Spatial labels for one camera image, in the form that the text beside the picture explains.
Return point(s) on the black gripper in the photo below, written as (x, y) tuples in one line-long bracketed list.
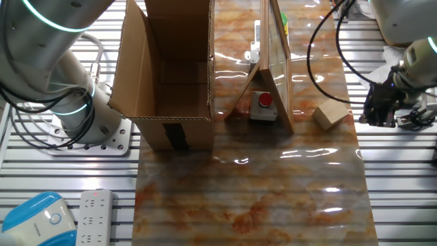
[(384, 100)]

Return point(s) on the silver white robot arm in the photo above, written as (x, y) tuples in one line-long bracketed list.
[(44, 41)]

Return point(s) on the light wooden block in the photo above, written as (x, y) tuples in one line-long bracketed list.
[(329, 114)]

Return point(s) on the orange marble pattern mat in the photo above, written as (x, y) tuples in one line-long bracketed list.
[(256, 191)]

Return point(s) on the yellow box green button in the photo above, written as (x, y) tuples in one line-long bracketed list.
[(284, 22)]

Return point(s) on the open cardboard box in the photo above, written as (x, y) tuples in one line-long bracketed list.
[(136, 85)]

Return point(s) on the blue white device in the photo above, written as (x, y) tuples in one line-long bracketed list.
[(34, 222)]

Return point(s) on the wooden picture frame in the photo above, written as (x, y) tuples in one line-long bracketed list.
[(264, 41)]

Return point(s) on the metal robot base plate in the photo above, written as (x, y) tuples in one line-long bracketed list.
[(119, 140)]

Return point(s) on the white power strip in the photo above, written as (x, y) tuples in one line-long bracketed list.
[(94, 218)]

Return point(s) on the red emergency stop button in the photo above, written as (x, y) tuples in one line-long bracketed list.
[(263, 111)]

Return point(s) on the aluminium camera rail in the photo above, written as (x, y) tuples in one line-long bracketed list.
[(414, 118)]

